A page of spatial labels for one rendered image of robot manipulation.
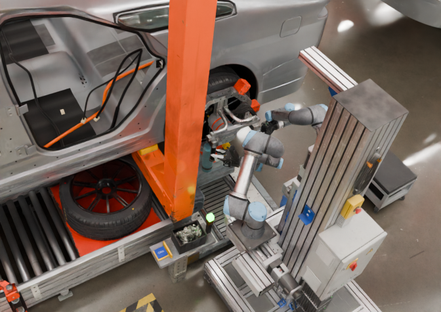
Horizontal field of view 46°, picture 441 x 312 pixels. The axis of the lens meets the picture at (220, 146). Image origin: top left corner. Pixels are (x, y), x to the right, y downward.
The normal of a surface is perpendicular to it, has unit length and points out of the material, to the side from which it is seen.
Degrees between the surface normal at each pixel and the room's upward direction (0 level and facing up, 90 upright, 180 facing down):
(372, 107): 0
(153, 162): 0
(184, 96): 90
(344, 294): 0
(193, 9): 90
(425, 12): 105
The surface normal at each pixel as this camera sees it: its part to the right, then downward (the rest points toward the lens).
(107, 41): 0.01, -0.61
